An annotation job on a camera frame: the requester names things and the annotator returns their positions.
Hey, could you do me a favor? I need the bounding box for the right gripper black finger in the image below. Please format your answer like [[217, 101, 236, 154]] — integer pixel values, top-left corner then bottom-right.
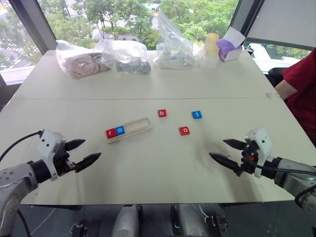
[[223, 138, 247, 151], [209, 152, 242, 175]]

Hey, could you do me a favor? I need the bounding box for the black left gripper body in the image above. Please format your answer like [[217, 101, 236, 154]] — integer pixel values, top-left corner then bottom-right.
[[53, 141, 77, 176]]

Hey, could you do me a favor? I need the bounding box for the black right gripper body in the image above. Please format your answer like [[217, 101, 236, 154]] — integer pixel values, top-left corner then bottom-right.
[[237, 140, 260, 176]]

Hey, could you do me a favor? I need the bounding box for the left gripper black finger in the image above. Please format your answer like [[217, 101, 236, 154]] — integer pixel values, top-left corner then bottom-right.
[[64, 139, 86, 152], [73, 152, 102, 174]]

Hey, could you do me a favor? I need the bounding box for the wooden letter tray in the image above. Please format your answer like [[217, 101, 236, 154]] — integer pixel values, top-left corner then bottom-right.
[[106, 118, 154, 145]]

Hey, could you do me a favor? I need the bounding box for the grey rounded shape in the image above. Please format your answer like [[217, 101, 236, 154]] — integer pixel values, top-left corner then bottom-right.
[[112, 204, 140, 237], [176, 204, 210, 237]]

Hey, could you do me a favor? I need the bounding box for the black chair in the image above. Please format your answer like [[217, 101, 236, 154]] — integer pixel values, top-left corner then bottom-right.
[[268, 67, 288, 87]]

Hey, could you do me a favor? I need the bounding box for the plastic bag with pink cloth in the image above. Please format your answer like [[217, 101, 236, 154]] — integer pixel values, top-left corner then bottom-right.
[[55, 39, 112, 79]]

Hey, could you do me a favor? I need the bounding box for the person in red shirt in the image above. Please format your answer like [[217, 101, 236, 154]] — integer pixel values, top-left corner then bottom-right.
[[282, 48, 316, 149]]

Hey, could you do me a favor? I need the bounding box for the purple and white box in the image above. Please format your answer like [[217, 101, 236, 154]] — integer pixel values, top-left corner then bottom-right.
[[216, 26, 246, 62]]

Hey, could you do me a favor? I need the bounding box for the plastic bag with grey object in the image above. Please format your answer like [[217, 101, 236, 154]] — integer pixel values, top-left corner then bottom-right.
[[95, 39, 152, 75]]

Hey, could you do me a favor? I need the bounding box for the yellow cup stack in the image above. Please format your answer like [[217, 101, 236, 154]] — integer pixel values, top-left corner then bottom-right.
[[205, 33, 220, 58]]

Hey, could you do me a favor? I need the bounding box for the clear bag with white items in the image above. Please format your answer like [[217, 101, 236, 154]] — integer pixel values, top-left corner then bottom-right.
[[153, 11, 198, 70]]

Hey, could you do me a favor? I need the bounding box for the dark window pillar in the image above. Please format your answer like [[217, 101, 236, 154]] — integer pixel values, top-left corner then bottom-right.
[[14, 0, 59, 54]]

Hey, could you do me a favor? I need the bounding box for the grey roller blind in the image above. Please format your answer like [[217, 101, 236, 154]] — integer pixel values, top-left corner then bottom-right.
[[244, 0, 316, 51]]

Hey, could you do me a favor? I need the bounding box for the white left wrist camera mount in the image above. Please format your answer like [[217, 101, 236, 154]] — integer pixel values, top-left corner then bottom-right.
[[37, 130, 67, 182]]

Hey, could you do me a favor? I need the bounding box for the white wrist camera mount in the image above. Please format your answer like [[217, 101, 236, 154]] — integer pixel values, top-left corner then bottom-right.
[[37, 130, 67, 182], [245, 127, 274, 178]]

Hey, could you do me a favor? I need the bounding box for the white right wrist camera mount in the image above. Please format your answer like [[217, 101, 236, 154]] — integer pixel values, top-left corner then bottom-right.
[[245, 127, 274, 178]]

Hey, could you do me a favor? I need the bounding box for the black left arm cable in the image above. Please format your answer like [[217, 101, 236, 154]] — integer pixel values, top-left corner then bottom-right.
[[0, 130, 44, 237]]

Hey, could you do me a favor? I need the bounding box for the black clamp bracket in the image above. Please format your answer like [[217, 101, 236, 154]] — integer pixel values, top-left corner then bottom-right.
[[207, 214, 229, 237], [70, 223, 88, 237]]

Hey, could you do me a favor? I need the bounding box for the dark window frame post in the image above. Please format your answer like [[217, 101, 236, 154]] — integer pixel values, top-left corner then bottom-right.
[[229, 0, 265, 38]]

